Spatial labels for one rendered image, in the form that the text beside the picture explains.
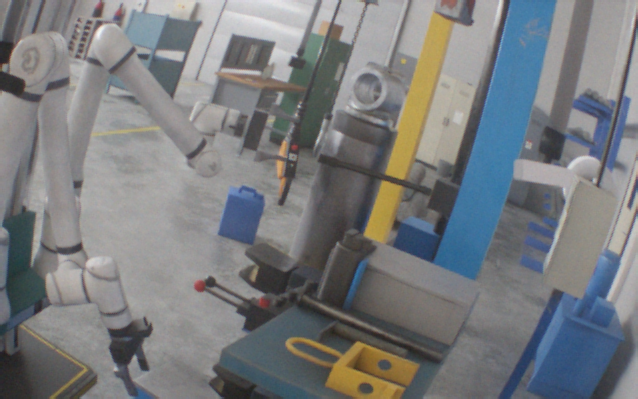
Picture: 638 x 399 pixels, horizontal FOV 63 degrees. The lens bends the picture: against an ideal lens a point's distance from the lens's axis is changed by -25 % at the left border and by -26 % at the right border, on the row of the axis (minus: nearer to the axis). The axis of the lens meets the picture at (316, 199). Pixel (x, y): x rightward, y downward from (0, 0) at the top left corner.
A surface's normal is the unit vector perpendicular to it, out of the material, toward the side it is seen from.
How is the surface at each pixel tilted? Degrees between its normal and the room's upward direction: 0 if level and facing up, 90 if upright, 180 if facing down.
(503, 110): 90
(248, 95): 90
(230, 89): 90
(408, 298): 90
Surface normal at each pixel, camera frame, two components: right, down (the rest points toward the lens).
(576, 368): -0.36, 0.11
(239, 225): 0.09, 0.27
